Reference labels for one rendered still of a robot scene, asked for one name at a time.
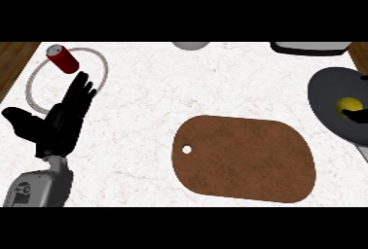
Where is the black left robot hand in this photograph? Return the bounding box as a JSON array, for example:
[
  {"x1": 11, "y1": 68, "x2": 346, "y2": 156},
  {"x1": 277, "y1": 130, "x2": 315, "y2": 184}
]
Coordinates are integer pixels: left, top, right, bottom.
[{"x1": 0, "y1": 71, "x2": 98, "y2": 160}]

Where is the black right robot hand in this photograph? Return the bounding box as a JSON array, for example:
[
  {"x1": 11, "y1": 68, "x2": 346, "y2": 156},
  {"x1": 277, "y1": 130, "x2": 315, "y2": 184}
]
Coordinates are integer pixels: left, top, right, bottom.
[{"x1": 340, "y1": 74, "x2": 368, "y2": 125}]

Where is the yellow lemon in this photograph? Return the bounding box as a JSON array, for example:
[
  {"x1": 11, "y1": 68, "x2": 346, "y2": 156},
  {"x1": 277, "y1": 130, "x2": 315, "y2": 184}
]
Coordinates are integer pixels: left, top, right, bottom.
[{"x1": 334, "y1": 96, "x2": 365, "y2": 119}]

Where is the dark grey pan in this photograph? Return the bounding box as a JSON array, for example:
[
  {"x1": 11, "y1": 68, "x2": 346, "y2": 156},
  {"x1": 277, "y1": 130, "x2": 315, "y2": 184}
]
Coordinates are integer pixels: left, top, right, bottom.
[{"x1": 306, "y1": 66, "x2": 368, "y2": 163}]

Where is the brown wooden cutting board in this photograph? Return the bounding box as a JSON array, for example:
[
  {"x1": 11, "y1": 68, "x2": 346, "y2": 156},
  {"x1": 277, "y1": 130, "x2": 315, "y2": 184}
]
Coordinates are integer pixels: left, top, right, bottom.
[{"x1": 172, "y1": 114, "x2": 318, "y2": 204}]

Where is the red can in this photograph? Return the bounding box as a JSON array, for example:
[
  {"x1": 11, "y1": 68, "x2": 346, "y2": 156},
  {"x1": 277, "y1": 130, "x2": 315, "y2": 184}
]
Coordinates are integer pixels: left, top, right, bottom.
[{"x1": 45, "y1": 44, "x2": 80, "y2": 75}]

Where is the black and white appliance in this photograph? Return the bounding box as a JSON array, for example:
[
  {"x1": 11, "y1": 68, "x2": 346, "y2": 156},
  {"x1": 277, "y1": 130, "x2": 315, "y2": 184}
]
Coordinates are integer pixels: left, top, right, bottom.
[{"x1": 269, "y1": 41, "x2": 352, "y2": 56}]

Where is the grey round object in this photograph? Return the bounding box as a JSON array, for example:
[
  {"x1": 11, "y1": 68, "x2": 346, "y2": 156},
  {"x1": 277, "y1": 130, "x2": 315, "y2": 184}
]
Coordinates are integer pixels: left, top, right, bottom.
[{"x1": 172, "y1": 41, "x2": 212, "y2": 52}]

